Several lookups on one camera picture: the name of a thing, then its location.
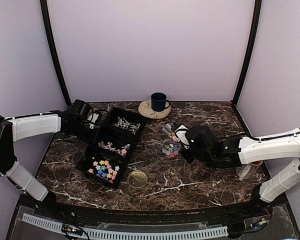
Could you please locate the black three-compartment candy tray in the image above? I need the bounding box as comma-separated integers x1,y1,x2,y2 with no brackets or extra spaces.
76,107,146,189

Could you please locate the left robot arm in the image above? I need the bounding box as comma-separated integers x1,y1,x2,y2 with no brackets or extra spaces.
0,99,103,218

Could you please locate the right black frame post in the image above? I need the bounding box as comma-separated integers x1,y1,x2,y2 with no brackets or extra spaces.
231,0,262,108

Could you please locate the left black frame post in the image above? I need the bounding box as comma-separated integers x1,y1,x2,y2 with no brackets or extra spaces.
40,0,72,107

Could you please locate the clear plastic jar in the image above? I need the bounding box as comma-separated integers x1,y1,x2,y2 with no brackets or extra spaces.
161,139,181,159

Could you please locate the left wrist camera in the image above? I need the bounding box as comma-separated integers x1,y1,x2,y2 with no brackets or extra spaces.
87,113,102,129

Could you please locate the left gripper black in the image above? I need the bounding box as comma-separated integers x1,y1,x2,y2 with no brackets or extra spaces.
68,121,102,144

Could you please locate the metal scoop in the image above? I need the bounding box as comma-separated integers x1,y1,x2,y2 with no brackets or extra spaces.
162,123,177,139

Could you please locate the gold jar lid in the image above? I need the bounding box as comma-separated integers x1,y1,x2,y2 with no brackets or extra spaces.
127,170,148,189

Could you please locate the dark blue mug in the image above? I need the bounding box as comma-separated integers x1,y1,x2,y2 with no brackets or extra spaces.
150,92,171,112

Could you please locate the white mug yellow inside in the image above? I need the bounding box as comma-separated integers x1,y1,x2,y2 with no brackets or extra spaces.
236,160,263,182

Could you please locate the beige ceramic plate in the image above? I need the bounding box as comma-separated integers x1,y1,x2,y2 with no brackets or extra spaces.
138,98,172,120

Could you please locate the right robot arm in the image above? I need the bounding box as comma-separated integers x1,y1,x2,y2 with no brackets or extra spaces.
174,125,300,217

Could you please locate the black frame post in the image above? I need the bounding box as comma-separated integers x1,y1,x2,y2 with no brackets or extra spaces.
231,0,262,108
40,0,72,107

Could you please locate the white slotted cable duct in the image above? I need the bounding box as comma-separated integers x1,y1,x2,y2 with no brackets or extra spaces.
21,213,229,240

